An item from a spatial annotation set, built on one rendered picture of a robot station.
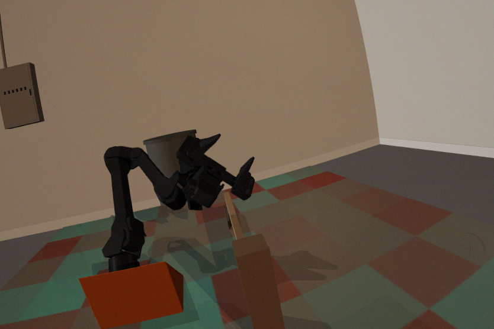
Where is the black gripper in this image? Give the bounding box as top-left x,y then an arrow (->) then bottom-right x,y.
176,134 -> 255,201

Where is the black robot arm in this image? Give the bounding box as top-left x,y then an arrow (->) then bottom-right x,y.
102,146 -> 225,273

